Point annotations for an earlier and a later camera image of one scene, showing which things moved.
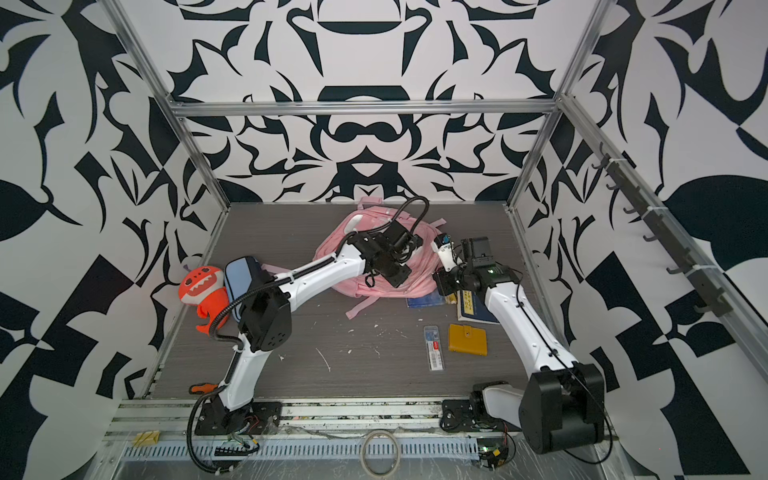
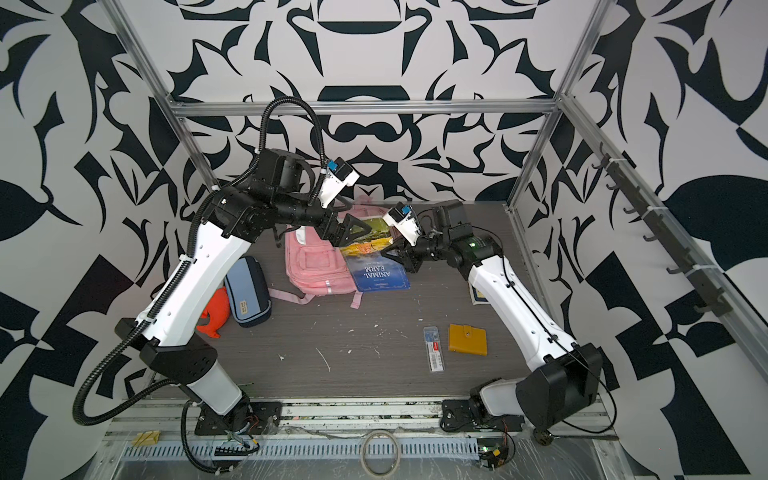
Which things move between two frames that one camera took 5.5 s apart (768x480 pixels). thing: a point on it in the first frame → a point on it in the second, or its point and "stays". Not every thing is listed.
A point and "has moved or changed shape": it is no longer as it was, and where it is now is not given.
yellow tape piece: (146, 438) stays
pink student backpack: (424, 269) has moved or changed shape
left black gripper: (401, 278) → (338, 233)
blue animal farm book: (430, 299) has moved or changed shape
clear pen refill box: (433, 347) stays
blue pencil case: (240, 277) stays
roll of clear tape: (363, 448) stays
